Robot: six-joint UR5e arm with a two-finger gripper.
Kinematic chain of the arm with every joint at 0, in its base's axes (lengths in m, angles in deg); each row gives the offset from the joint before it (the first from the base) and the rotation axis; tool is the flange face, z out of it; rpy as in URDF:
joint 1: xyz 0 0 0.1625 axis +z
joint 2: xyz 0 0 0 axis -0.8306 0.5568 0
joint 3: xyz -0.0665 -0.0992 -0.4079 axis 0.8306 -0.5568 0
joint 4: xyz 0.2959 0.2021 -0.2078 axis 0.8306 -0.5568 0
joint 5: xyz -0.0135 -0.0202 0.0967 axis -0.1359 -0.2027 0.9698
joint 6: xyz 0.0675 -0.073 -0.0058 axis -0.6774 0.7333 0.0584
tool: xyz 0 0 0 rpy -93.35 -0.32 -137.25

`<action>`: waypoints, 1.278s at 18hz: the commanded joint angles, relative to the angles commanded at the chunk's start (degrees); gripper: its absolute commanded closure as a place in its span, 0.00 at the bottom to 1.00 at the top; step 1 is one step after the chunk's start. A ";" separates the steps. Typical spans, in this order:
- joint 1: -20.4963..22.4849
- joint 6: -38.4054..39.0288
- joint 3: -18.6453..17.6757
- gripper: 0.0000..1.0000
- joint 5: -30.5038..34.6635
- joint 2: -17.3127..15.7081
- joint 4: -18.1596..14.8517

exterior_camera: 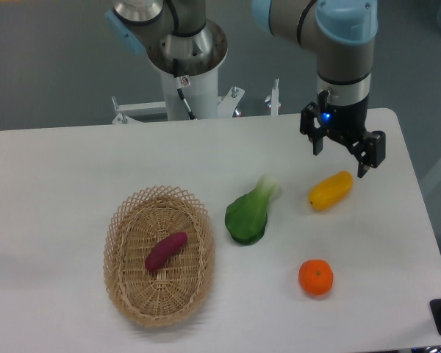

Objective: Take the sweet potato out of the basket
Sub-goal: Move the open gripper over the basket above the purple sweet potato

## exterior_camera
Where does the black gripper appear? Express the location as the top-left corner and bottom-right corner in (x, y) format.
(300, 96), (386, 178)

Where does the purple sweet potato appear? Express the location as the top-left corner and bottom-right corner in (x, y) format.
(145, 232), (188, 272)

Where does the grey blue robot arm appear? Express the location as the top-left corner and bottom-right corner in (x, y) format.
(105, 1), (386, 177)

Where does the oval wicker basket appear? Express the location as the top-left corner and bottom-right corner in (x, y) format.
(104, 186), (215, 327)

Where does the yellow mango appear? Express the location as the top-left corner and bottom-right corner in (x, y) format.
(308, 171), (354, 211)

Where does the green bok choy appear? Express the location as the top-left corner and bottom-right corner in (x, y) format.
(224, 174), (279, 246)

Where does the orange tangerine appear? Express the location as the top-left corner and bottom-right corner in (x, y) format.
(298, 259), (334, 296)

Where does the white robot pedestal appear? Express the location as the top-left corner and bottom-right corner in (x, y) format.
(159, 68), (218, 121)

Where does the black cable on pedestal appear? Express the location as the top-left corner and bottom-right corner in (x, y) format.
(172, 57), (198, 121)

